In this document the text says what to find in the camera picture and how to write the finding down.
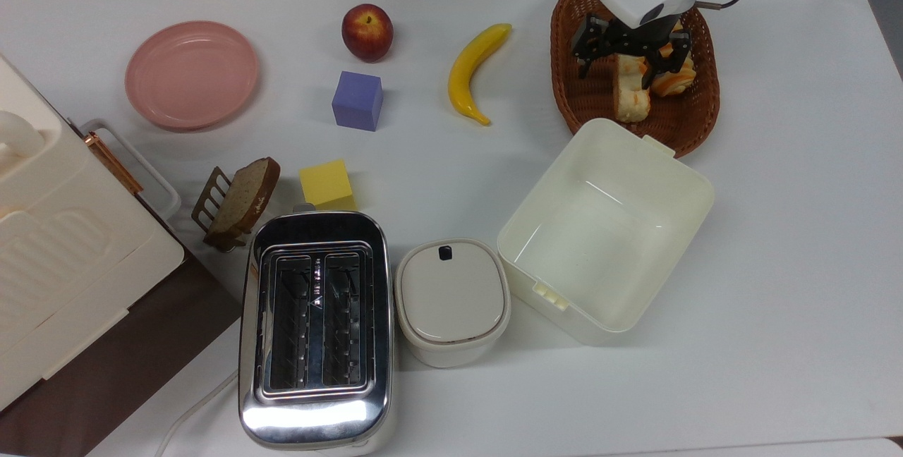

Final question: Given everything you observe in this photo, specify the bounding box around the golden striped bread roll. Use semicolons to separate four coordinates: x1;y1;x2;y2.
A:
649;18;698;98

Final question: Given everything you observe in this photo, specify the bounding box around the cream chrome two-slot toaster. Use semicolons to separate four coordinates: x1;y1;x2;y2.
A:
238;205;397;456

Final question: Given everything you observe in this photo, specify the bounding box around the white toaster power cord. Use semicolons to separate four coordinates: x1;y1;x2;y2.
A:
154;370;241;457

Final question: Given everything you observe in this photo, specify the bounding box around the brown wicker basket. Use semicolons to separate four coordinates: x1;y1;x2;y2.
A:
550;0;721;159

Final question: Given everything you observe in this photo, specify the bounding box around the cream toy cabinet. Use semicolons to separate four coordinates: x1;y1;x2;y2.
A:
0;55;186;412

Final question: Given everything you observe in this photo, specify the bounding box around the red apple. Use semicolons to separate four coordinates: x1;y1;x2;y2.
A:
341;4;394;63

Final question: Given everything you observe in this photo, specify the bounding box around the orange glazed bread loaf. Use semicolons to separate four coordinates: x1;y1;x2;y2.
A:
612;54;653;123

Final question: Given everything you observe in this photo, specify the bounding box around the purple foam cube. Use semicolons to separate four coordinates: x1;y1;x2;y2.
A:
332;71;384;133

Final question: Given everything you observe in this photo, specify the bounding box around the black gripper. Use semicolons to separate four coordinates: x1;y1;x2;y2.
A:
570;14;693;89

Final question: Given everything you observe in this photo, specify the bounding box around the gold metal toast rack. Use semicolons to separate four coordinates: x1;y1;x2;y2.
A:
191;166;258;253

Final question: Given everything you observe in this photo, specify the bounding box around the pink plastic plate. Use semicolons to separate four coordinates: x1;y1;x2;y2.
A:
125;20;260;131

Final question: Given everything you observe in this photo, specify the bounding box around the small white lidded bin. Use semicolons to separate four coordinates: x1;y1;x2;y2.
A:
394;238;511;369

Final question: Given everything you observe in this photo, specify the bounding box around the brown toast slice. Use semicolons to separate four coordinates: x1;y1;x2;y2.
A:
205;157;281;246

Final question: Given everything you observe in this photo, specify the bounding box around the yellow foam cube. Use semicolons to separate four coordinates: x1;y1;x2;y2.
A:
299;159;358;212

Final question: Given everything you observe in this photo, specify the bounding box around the cream open plastic box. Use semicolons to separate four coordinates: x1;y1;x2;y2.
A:
497;117;716;346

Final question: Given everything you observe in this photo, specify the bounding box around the yellow banana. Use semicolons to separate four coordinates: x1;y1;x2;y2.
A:
448;23;513;126

